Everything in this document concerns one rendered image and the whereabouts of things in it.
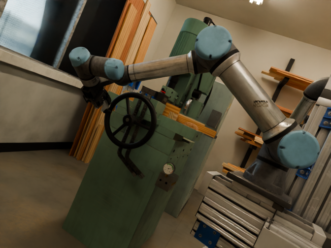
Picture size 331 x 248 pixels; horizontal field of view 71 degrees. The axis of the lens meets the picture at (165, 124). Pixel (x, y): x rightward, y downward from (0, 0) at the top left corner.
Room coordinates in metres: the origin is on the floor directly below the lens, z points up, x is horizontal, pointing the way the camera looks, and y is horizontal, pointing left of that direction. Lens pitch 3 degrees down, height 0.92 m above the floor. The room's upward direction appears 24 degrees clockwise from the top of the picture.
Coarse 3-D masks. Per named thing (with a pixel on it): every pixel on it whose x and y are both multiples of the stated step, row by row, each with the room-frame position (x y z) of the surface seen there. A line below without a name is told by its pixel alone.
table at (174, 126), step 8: (112, 96) 1.42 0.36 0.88; (120, 104) 1.40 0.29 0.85; (160, 120) 1.31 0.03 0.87; (168, 120) 1.30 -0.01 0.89; (168, 128) 1.30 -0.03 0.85; (176, 128) 1.28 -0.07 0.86; (184, 128) 1.27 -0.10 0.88; (192, 128) 1.26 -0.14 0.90; (184, 136) 1.26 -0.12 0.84; (192, 136) 1.25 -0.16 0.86; (200, 136) 1.44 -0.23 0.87
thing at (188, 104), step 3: (189, 99) 1.54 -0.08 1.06; (192, 99) 1.56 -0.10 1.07; (186, 102) 1.53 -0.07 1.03; (189, 102) 1.53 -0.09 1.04; (192, 102) 1.60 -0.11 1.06; (186, 105) 1.53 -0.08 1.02; (189, 105) 1.56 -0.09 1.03; (183, 108) 1.54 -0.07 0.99; (186, 108) 1.53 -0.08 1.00; (189, 108) 1.57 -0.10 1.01; (183, 111) 1.55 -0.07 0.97; (186, 111) 1.54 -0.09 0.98; (186, 114) 1.58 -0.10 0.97
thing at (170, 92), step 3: (162, 87) 1.46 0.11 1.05; (165, 87) 1.46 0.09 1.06; (165, 90) 1.45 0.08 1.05; (168, 90) 1.45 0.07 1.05; (171, 90) 1.44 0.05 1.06; (165, 93) 1.45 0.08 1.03; (168, 93) 1.44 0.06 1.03; (171, 93) 1.46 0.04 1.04; (174, 93) 1.51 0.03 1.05; (177, 93) 1.57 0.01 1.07; (168, 96) 1.44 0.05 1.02; (171, 96) 1.49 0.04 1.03; (174, 96) 1.54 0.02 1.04; (168, 99) 1.46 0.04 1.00; (171, 99) 1.51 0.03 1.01; (174, 99) 1.56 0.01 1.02
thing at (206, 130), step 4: (132, 100) 1.55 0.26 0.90; (180, 116) 1.45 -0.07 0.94; (176, 120) 1.45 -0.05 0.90; (180, 120) 1.44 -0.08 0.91; (184, 120) 1.44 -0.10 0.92; (188, 120) 1.43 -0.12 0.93; (196, 124) 1.41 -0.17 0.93; (200, 124) 1.40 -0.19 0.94; (200, 128) 1.40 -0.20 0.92; (204, 128) 1.39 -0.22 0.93; (208, 128) 1.39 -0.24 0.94; (204, 132) 1.39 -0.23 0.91; (208, 132) 1.38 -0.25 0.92; (212, 132) 1.38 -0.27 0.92; (216, 132) 1.38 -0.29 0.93; (212, 136) 1.37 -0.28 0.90
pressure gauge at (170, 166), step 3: (168, 162) 1.21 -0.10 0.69; (165, 165) 1.21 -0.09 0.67; (168, 165) 1.21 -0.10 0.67; (171, 165) 1.20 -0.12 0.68; (174, 165) 1.22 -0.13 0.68; (165, 168) 1.21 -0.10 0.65; (171, 168) 1.20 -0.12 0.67; (174, 168) 1.20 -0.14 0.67; (165, 171) 1.21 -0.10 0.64; (168, 171) 1.20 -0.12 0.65; (171, 171) 1.20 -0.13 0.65; (165, 174) 1.23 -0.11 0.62; (168, 174) 1.20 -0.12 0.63
